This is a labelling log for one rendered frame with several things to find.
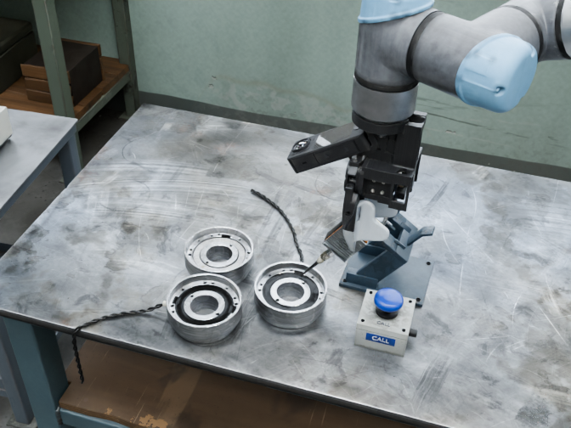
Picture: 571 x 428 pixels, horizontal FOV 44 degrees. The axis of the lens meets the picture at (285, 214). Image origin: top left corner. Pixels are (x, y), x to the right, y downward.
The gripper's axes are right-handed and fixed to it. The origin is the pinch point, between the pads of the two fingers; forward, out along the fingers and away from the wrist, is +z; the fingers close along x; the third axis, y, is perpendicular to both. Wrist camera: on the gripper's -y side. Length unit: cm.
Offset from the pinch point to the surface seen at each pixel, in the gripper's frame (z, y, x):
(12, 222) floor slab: 92, -130, 73
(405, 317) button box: 8.7, 9.5, -4.1
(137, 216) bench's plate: 13.0, -37.8, 6.8
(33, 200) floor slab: 92, -131, 86
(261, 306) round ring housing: 9.9, -10.1, -7.9
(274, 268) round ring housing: 9.7, -10.9, -0.3
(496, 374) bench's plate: 13.2, 22.8, -5.6
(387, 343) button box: 11.1, 8.1, -7.4
